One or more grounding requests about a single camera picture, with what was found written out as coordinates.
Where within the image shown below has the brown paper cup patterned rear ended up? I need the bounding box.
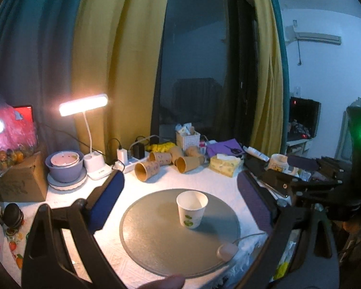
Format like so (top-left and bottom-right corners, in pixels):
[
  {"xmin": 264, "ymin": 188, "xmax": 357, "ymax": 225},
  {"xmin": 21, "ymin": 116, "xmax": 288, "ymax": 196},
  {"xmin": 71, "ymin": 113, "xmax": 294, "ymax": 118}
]
[{"xmin": 148, "ymin": 151, "xmax": 172, "ymax": 166}]

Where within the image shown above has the purple bowl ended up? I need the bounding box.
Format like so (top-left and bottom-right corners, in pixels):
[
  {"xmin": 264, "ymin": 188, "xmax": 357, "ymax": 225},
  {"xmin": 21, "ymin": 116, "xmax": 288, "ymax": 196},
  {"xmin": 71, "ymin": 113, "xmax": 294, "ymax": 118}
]
[{"xmin": 45, "ymin": 150, "xmax": 84, "ymax": 183}]

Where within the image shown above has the yellow curtain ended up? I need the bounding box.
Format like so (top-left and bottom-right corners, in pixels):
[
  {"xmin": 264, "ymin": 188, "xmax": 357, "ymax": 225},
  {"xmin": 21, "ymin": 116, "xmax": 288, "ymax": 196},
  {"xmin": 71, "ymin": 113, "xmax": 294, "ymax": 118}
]
[
  {"xmin": 71, "ymin": 0, "xmax": 168, "ymax": 158},
  {"xmin": 250, "ymin": 0, "xmax": 284, "ymax": 155}
]

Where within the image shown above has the white power strip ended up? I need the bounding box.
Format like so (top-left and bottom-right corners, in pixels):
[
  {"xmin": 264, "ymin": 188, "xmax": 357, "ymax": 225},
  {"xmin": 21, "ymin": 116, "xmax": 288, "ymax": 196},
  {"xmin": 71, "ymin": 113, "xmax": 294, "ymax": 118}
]
[{"xmin": 112, "ymin": 152, "xmax": 149, "ymax": 174}]

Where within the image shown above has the yellow tissue pack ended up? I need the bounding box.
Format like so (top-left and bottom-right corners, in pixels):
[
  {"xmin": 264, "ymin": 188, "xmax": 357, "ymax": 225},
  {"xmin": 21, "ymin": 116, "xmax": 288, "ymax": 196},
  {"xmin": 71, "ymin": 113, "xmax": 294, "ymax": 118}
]
[{"xmin": 209, "ymin": 153, "xmax": 243, "ymax": 177}]

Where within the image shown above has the brown paper cup front right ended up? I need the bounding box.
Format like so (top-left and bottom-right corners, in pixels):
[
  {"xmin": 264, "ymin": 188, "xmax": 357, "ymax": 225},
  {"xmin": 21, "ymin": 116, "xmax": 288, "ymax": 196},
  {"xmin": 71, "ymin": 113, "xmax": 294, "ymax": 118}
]
[{"xmin": 177, "ymin": 156, "xmax": 205, "ymax": 174}]

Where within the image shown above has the round grey placemat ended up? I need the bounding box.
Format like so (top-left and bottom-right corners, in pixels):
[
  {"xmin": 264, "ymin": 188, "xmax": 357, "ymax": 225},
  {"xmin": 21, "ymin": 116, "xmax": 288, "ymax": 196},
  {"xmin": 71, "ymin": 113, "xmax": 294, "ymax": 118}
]
[{"xmin": 119, "ymin": 189, "xmax": 241, "ymax": 278}]

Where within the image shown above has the white plate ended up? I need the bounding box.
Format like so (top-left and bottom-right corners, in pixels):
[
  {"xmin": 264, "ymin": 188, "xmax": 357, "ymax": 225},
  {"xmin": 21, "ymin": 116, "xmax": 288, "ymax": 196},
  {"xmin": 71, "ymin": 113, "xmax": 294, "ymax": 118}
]
[{"xmin": 47, "ymin": 167, "xmax": 87, "ymax": 191}]

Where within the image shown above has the black monitor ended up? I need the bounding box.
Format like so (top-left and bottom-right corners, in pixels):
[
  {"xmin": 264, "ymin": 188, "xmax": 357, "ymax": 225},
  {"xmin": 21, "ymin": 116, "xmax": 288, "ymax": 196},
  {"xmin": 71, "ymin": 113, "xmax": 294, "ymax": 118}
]
[{"xmin": 288, "ymin": 97, "xmax": 322, "ymax": 140}]

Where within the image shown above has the bag of fruit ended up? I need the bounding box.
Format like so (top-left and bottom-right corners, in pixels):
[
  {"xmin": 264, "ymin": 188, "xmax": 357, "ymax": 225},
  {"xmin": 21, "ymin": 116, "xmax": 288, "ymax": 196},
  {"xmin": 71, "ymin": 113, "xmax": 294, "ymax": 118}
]
[{"xmin": 0, "ymin": 95, "xmax": 38, "ymax": 176}]

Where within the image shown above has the white textured tablecloth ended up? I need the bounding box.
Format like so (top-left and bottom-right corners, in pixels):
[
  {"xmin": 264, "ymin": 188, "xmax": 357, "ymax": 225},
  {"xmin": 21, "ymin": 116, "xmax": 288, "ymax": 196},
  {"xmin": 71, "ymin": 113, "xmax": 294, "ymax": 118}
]
[{"xmin": 0, "ymin": 152, "xmax": 287, "ymax": 289}]

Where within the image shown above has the white charger adapter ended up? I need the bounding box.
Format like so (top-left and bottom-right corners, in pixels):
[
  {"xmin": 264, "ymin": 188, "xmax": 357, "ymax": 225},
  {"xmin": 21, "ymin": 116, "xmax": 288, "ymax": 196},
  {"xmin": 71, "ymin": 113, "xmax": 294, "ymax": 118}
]
[{"xmin": 116, "ymin": 148, "xmax": 128, "ymax": 165}]

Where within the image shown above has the white desk lamp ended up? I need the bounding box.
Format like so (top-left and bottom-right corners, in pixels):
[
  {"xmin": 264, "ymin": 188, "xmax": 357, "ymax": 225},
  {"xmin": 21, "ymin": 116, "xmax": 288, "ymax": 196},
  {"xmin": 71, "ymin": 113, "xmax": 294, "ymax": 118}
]
[{"xmin": 58, "ymin": 93, "xmax": 112, "ymax": 181}]

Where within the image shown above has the black charger adapter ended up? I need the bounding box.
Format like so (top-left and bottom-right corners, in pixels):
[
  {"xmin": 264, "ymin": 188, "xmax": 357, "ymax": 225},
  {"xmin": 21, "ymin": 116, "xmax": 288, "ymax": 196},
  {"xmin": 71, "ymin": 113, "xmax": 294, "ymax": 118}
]
[{"xmin": 132, "ymin": 142, "xmax": 145, "ymax": 160}]

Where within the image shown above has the white paper cup green logo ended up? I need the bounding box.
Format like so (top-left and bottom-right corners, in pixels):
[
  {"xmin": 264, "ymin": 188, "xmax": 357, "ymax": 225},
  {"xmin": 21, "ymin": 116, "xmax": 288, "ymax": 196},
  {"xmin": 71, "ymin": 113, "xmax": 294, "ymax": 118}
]
[{"xmin": 176, "ymin": 190, "xmax": 209, "ymax": 230}]

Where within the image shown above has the purple cloth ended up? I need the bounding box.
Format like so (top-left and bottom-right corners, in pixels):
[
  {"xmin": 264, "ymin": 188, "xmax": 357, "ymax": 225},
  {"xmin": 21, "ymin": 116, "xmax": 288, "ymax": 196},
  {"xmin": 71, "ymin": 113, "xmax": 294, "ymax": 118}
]
[{"xmin": 206, "ymin": 138, "xmax": 245, "ymax": 158}]

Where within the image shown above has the yellow curtain right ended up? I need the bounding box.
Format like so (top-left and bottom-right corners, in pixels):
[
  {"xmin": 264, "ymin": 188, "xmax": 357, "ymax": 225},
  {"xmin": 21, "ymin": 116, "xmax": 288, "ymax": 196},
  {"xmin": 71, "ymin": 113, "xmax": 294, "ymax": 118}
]
[{"xmin": 250, "ymin": 0, "xmax": 284, "ymax": 155}]

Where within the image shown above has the white woven basket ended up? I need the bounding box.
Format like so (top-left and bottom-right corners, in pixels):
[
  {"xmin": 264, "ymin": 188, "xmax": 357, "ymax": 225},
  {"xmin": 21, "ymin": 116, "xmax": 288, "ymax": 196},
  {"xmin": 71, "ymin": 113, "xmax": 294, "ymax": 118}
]
[{"xmin": 176, "ymin": 132, "xmax": 201, "ymax": 151}]

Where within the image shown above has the white cartoon mug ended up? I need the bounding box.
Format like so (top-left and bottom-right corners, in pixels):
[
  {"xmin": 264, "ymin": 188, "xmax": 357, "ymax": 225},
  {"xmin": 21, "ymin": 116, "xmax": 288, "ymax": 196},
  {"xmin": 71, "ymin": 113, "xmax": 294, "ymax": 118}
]
[{"xmin": 267, "ymin": 153, "xmax": 299, "ymax": 176}]

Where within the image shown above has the small pink bowl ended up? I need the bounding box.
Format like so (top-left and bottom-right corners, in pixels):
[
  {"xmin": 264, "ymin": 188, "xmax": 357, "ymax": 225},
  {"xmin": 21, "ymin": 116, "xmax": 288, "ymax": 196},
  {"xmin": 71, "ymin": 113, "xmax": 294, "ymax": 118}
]
[{"xmin": 50, "ymin": 151, "xmax": 79, "ymax": 167}]

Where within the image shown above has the cardboard box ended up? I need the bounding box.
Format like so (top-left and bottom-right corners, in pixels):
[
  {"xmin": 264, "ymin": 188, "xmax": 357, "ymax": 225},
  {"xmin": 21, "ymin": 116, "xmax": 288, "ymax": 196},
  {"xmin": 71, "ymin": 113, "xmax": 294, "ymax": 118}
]
[{"xmin": 0, "ymin": 144, "xmax": 49, "ymax": 202}]

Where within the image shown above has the black round object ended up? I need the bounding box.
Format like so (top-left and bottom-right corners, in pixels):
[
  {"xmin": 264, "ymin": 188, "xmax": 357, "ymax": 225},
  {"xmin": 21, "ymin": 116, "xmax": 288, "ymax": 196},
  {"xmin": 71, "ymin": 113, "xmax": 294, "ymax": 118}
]
[{"xmin": 2, "ymin": 203, "xmax": 24, "ymax": 229}]

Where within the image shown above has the yellow curtain left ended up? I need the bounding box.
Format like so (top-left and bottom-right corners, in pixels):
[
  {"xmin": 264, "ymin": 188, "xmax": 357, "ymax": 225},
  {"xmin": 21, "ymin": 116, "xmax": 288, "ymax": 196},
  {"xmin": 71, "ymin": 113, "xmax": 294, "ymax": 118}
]
[{"xmin": 71, "ymin": 0, "xmax": 168, "ymax": 158}]

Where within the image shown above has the brown paper cup front left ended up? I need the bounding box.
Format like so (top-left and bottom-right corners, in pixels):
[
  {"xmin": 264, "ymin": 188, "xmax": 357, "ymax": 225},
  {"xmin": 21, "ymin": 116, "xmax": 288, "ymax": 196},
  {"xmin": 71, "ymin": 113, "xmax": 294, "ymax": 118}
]
[{"xmin": 134, "ymin": 161, "xmax": 160, "ymax": 182}]

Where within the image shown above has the person's fingertip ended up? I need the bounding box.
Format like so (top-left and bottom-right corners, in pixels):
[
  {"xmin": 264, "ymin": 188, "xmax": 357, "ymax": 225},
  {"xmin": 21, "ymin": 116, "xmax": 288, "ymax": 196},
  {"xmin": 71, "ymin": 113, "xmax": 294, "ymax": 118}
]
[{"xmin": 138, "ymin": 275, "xmax": 186, "ymax": 289}]

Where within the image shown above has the white air conditioner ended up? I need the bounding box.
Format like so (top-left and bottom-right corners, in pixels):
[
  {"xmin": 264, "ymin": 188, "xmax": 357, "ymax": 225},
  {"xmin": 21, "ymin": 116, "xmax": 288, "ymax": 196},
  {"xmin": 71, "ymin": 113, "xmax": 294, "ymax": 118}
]
[{"xmin": 284, "ymin": 26, "xmax": 342, "ymax": 45}]

